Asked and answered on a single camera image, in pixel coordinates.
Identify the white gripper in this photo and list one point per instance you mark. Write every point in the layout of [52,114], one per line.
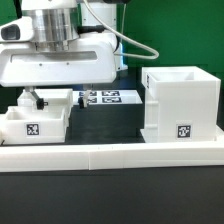
[41,53]

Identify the white drawer box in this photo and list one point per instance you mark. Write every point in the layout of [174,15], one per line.
[52,98]
[23,125]

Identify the white front drawer box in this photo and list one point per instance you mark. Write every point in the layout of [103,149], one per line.
[23,125]

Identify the white drawer cabinet frame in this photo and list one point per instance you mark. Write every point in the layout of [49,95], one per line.
[181,104]

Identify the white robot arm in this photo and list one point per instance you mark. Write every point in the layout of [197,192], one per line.
[55,9]

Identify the white marker sheet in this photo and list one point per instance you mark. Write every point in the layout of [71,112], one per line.
[110,97]

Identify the black pole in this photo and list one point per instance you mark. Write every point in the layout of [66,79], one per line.
[18,10]

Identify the white boundary fence rail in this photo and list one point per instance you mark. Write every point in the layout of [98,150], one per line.
[112,156]

